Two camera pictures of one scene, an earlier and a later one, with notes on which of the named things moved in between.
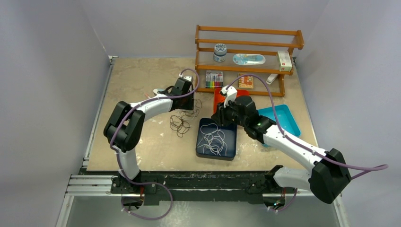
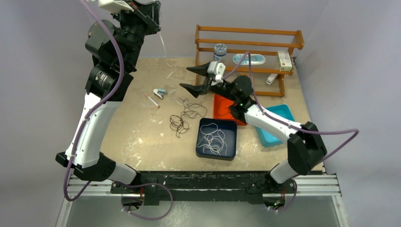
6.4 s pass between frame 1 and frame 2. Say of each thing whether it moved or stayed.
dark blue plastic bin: stayed
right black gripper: moved
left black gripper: moved
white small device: stayed
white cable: stayed
